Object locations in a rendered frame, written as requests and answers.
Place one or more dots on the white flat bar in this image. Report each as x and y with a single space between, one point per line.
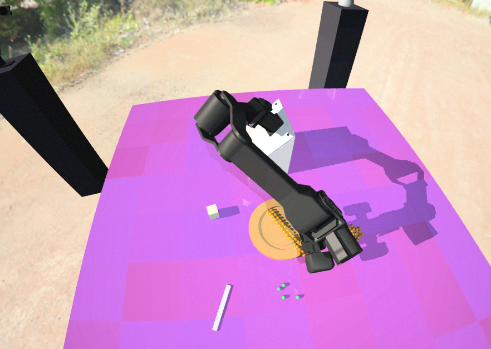
221 308

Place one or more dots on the light orange round board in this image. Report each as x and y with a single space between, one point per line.
267 237

